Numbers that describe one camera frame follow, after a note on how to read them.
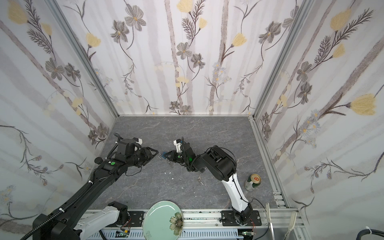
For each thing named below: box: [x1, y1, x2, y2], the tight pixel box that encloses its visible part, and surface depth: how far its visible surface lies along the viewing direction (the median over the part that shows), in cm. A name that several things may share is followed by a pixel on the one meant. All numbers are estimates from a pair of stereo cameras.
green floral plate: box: [143, 200, 184, 240], surface depth 74 cm
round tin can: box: [244, 173, 262, 191], surface depth 79 cm
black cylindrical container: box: [94, 157, 104, 165], surface depth 86 cm
